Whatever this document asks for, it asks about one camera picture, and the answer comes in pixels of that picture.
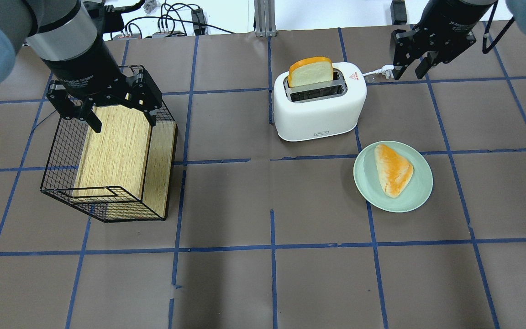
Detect black wire basket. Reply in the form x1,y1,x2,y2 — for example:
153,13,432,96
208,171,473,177
40,65,178,223

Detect white toaster power cable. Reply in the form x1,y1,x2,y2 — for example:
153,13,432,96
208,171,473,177
363,64,396,79

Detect triangular bread on plate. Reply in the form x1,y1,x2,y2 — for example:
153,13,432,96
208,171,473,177
374,144,415,198

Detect wooden shelf board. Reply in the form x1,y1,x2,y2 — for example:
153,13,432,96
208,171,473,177
71,106,178,222

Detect white toaster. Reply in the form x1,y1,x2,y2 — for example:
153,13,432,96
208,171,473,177
272,62,367,142

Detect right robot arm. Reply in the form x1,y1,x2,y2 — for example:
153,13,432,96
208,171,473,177
391,0,526,80

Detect aluminium frame post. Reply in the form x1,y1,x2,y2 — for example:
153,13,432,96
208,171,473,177
254,0,277,37

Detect light green plate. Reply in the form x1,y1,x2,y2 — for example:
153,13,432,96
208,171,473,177
353,140,433,212

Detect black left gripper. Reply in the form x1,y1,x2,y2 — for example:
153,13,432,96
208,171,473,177
46,39,163,133

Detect black power adapter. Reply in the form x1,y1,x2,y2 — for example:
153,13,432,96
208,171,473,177
191,8,207,36

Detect bread slice in toaster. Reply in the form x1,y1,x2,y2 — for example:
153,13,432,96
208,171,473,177
288,56,333,88

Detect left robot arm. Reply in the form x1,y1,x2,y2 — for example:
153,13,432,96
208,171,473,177
0,0,167,133

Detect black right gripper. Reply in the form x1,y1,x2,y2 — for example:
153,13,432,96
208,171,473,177
391,0,496,80

